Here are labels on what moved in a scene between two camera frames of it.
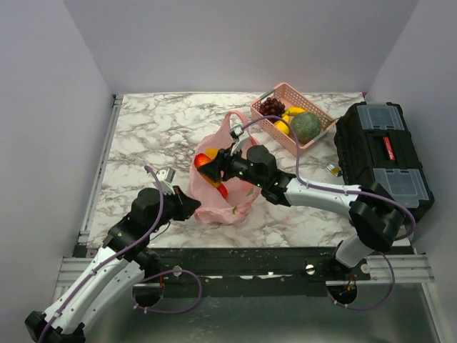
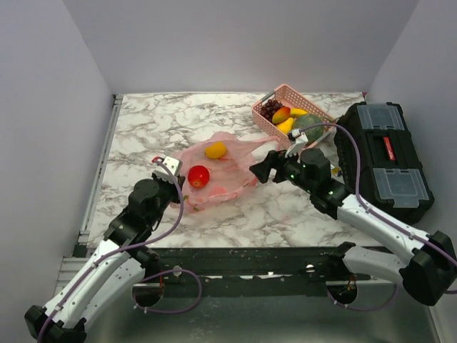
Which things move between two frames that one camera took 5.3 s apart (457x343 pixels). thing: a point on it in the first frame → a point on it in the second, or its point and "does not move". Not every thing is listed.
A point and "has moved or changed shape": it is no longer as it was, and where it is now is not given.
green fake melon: (305, 126) does not move
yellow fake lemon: (282, 126) does not move
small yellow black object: (335, 170) does not move
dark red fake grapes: (272, 106) does not move
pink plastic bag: (243, 194) has moved or changed shape
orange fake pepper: (211, 152) → (280, 115)
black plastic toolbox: (376, 152) does not move
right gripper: (226, 161) → (262, 170)
